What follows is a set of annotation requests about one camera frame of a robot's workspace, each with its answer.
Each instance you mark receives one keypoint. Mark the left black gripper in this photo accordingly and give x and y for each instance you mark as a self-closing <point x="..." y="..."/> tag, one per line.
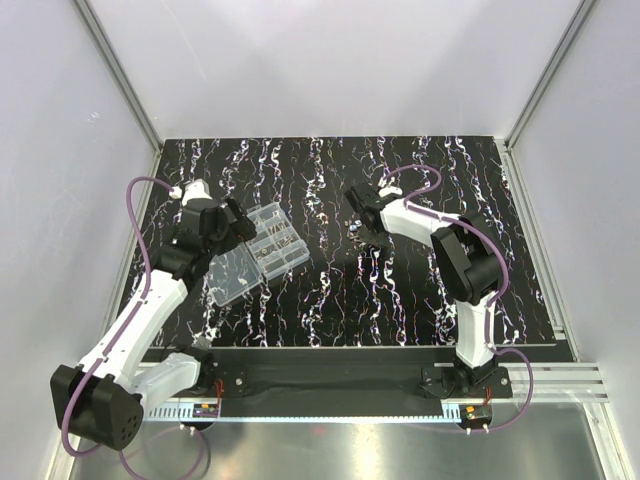
<point x="240" y="220"/>

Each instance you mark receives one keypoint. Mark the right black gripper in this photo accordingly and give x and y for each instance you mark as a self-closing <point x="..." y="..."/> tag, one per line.
<point x="373" y="226"/>

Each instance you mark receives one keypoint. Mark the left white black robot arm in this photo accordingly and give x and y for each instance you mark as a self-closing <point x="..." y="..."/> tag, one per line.
<point x="104" y="397"/>

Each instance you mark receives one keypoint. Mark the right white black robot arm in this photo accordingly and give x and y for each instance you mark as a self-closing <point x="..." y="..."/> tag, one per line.
<point x="470" y="264"/>

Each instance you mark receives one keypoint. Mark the pile of screws and nuts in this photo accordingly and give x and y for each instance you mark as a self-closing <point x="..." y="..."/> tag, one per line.
<point x="353" y="230"/>

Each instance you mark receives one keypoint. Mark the clear plastic compartment box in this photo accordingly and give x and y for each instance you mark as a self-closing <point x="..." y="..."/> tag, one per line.
<point x="276" y="250"/>

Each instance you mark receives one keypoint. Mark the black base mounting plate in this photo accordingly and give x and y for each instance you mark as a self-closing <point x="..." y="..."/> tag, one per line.
<point x="434" y="372"/>

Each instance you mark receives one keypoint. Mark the left aluminium frame post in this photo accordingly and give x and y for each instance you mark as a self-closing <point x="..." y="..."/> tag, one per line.
<point x="115" y="68"/>

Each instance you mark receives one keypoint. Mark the aluminium frame post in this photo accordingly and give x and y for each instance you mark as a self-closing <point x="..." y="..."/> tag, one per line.
<point x="115" y="68"/>
<point x="568" y="38"/>

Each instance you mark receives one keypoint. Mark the right aluminium frame post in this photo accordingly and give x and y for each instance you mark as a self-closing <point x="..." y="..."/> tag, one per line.
<point x="568" y="38"/>

